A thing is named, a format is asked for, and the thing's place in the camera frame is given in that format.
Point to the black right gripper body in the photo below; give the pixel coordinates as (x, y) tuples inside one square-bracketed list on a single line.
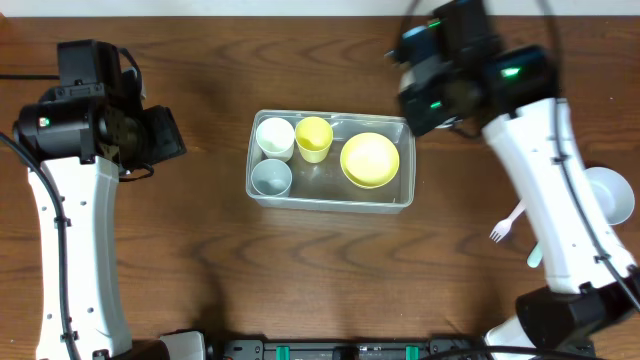
[(443, 102)]

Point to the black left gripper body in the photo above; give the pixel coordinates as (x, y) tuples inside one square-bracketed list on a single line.
[(160, 137)]

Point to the yellow plastic bowl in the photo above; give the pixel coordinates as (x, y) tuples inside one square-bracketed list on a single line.
[(369, 160)]

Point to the grey plastic cup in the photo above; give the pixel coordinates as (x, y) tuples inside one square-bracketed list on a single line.
[(272, 177)]

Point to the yellow plastic cup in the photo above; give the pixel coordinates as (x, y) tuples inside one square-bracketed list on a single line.
[(314, 136)]

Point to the white plastic fork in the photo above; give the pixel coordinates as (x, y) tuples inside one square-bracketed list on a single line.
[(503, 227)]

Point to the white plastic bowl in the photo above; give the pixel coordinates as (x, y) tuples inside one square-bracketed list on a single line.
[(613, 193), (451, 122)]

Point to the mint green plastic spoon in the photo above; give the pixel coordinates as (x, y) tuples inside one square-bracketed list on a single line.
[(535, 257)]

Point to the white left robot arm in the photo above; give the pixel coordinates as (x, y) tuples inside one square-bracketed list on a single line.
[(79, 147)]

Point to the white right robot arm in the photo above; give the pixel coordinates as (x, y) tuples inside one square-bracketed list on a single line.
[(592, 280)]

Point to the clear plastic container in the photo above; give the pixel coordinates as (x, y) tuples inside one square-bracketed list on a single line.
[(323, 186)]

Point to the white plastic cup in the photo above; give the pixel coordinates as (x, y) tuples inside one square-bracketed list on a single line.
[(275, 137)]

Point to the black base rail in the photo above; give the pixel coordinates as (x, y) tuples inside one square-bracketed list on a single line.
[(452, 347)]

